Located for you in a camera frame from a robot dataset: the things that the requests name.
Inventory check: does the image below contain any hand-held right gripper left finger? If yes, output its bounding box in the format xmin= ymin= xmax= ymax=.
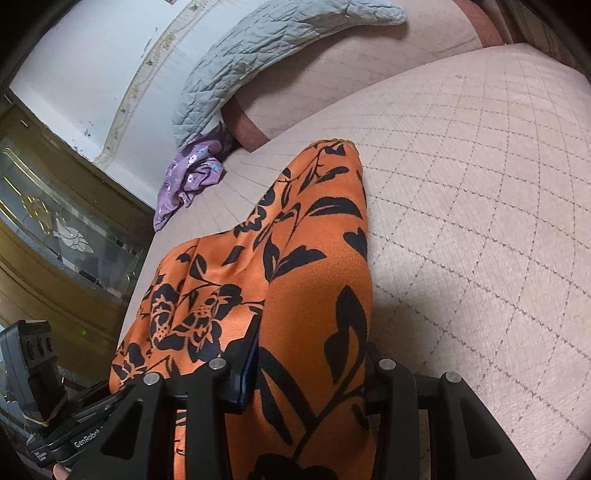
xmin=69 ymin=323 xmax=262 ymax=480

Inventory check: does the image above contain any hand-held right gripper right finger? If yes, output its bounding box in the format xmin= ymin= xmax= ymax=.
xmin=364 ymin=342 xmax=536 ymax=480

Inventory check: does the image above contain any orange floral garment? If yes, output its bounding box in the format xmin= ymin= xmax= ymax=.
xmin=108 ymin=138 xmax=376 ymax=480

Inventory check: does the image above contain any wooden cabinet with glass door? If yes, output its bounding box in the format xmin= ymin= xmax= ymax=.
xmin=0 ymin=90 xmax=156 ymax=391

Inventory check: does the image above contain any pink quilted sofa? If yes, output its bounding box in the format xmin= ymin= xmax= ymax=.
xmin=115 ymin=0 xmax=591 ymax=480

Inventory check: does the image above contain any purple floral cloth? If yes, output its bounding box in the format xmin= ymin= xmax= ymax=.
xmin=154 ymin=127 xmax=234 ymax=232

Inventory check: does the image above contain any grey quilted pillow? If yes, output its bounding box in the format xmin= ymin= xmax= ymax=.
xmin=172 ymin=0 xmax=407 ymax=148

